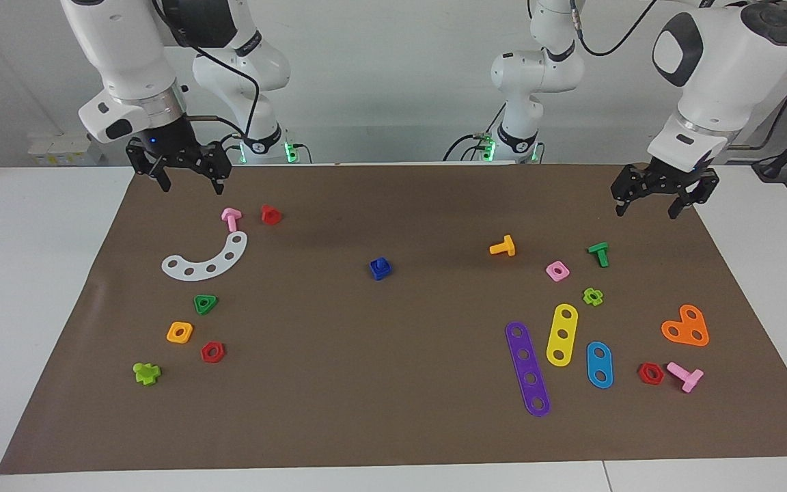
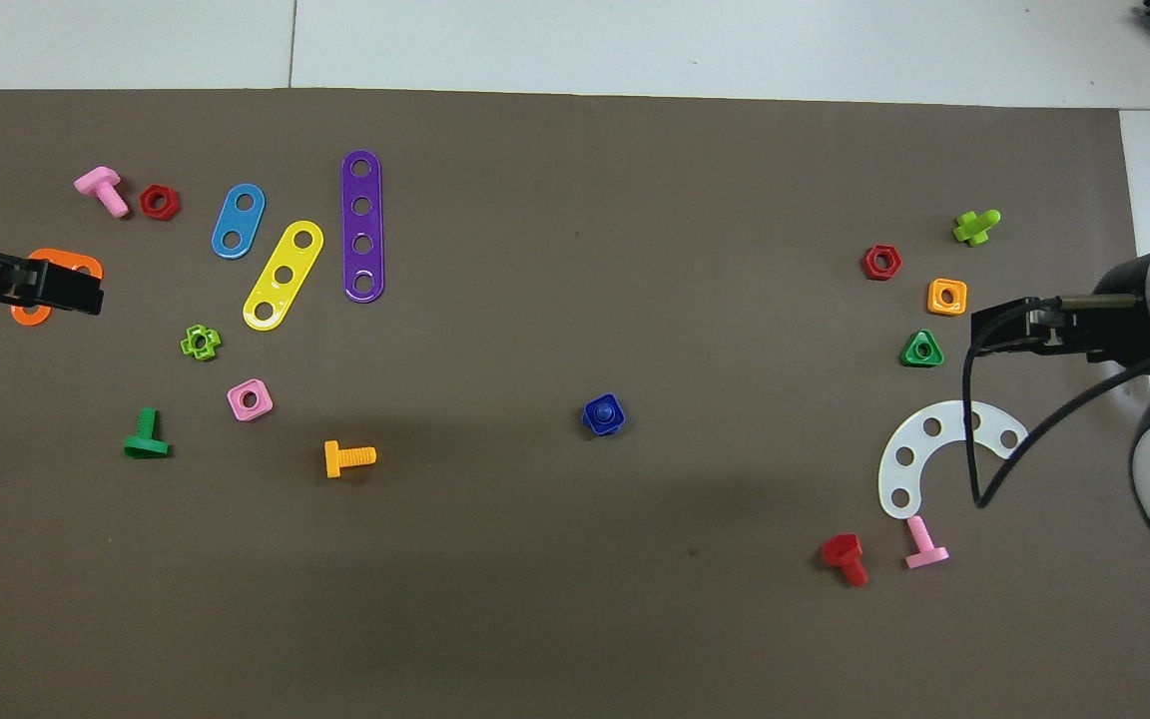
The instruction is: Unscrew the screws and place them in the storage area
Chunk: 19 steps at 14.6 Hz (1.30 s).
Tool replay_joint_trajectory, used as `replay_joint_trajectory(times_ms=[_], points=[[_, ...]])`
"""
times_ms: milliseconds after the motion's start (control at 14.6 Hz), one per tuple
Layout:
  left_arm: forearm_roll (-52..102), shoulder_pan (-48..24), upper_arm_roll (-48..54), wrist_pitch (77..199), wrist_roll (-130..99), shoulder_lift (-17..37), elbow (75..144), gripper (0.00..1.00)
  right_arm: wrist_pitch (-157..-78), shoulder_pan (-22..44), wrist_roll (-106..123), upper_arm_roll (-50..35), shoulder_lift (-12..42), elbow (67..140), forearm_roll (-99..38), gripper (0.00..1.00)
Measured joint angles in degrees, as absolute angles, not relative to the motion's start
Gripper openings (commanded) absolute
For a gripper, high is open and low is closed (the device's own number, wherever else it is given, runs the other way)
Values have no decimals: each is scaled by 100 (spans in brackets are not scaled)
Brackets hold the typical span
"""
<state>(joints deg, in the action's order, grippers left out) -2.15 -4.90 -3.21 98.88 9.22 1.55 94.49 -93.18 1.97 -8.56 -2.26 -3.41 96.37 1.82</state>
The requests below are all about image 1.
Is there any white curved perforated plate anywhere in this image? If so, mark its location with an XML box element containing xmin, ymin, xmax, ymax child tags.
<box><xmin>161</xmin><ymin>231</ymin><xmax>249</xmax><ymax>282</ymax></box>

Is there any white power strip box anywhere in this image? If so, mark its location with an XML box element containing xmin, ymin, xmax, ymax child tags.
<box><xmin>28</xmin><ymin>133</ymin><xmax>105</xmax><ymax>166</ymax></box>

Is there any orange heart-shaped perforated plate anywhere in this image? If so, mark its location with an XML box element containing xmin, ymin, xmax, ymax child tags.
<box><xmin>661</xmin><ymin>304</ymin><xmax>710</xmax><ymax>347</ymax></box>

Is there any yellow three-hole plastic strip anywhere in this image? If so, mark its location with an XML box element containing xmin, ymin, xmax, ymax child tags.
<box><xmin>546</xmin><ymin>303</ymin><xmax>579</xmax><ymax>368</ymax></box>

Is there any blue two-hole plastic strip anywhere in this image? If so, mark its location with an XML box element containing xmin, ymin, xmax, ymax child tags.
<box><xmin>585</xmin><ymin>341</ymin><xmax>614</xmax><ymax>390</ymax></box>

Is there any purple four-hole plastic strip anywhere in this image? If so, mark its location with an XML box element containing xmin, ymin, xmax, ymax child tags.
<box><xmin>505</xmin><ymin>321</ymin><xmax>551</xmax><ymax>418</ymax></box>

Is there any brown table mat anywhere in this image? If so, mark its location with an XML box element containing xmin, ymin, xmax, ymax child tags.
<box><xmin>0</xmin><ymin>163</ymin><xmax>787</xmax><ymax>475</ymax></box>

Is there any black right base cable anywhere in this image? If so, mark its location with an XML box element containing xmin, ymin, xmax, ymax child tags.
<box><xmin>211</xmin><ymin>133</ymin><xmax>244</xmax><ymax>165</ymax></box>

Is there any black base cable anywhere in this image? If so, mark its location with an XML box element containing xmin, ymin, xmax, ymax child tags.
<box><xmin>211</xmin><ymin>133</ymin><xmax>244</xmax><ymax>165</ymax></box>
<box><xmin>443</xmin><ymin>102</ymin><xmax>508</xmax><ymax>163</ymax></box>

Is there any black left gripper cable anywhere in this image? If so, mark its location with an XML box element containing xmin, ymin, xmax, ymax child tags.
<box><xmin>568</xmin><ymin>0</ymin><xmax>787</xmax><ymax>148</ymax></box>

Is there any black left base cable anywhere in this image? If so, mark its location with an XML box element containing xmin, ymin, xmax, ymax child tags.
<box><xmin>443</xmin><ymin>102</ymin><xmax>508</xmax><ymax>163</ymax></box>

